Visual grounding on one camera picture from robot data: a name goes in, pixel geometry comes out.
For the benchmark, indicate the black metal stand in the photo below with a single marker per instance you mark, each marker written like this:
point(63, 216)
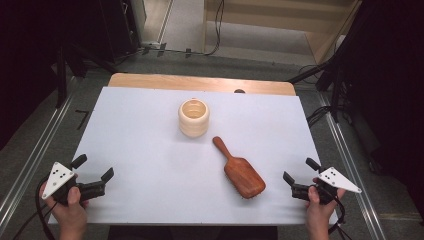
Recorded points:
point(335, 90)
point(61, 76)

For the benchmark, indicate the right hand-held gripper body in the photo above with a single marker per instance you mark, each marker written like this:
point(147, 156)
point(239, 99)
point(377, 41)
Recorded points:
point(335, 178)

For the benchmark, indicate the wooden table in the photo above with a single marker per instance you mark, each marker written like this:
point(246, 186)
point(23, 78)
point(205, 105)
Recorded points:
point(200, 83)

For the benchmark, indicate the person's right hand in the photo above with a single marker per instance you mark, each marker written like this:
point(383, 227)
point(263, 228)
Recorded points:
point(318, 213)

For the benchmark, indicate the wooden hairbrush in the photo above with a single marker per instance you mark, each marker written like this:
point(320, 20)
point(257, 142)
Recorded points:
point(242, 175)

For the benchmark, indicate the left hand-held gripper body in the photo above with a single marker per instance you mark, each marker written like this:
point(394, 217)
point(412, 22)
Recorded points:
point(59, 176)

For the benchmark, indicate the light wooden frame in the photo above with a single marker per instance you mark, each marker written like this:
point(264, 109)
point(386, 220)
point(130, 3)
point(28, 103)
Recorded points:
point(283, 16)

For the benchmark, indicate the white power strip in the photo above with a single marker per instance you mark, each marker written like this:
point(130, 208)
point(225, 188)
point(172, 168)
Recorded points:
point(151, 44)

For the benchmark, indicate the beige ribbed cup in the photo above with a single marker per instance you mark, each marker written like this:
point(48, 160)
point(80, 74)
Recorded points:
point(193, 118)

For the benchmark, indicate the white board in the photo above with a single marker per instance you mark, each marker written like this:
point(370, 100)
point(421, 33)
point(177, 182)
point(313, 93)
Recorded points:
point(166, 173)

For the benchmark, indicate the black curtain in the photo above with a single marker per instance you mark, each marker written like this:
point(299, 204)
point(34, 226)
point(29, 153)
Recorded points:
point(30, 50)
point(393, 83)

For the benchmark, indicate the metal floor rail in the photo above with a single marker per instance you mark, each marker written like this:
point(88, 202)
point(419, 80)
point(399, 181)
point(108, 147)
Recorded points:
point(350, 166)
point(33, 156)

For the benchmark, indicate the person's left hand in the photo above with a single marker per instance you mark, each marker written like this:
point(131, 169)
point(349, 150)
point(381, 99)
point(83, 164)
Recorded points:
point(71, 215)

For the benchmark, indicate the person's dark lap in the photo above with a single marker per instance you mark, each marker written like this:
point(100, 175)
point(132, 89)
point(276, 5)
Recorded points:
point(193, 233)

